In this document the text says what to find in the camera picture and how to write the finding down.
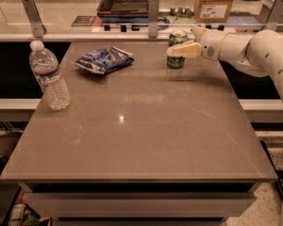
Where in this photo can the middle metal glass bracket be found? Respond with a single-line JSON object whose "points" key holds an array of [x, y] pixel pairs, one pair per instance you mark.
{"points": [[153, 8]]}

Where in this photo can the cardboard box with label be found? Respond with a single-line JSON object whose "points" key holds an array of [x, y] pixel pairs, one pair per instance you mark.
{"points": [[212, 11]]}

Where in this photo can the metal glass bracket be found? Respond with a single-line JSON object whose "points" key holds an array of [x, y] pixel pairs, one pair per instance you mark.
{"points": [[153, 8], [270, 17], [37, 26]]}

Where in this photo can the right metal glass bracket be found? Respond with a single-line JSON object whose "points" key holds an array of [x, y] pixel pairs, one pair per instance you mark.
{"points": [[270, 17]]}

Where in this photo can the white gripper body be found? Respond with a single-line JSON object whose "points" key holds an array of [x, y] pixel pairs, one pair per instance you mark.
{"points": [[211, 45]]}

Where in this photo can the left metal glass bracket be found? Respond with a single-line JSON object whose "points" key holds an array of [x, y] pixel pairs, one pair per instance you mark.
{"points": [[37, 26]]}

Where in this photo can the green soda can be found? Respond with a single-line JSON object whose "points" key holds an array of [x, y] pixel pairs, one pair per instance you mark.
{"points": [[178, 36]]}

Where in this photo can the grey table drawer front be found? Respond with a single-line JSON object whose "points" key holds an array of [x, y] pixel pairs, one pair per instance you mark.
{"points": [[140, 205]]}

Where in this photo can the clear plastic water bottle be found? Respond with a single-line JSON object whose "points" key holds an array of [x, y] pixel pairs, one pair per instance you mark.
{"points": [[46, 69]]}

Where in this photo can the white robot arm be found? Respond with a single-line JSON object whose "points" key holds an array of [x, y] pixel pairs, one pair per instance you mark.
{"points": [[259, 55]]}

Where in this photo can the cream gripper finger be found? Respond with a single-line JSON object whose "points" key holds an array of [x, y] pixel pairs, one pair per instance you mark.
{"points": [[198, 31], [186, 49]]}

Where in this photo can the blue chip bag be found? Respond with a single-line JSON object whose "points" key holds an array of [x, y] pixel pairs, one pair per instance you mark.
{"points": [[104, 61]]}

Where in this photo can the orange-rimmed dark tray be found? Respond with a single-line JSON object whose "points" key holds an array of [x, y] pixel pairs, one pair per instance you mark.
{"points": [[123, 8]]}

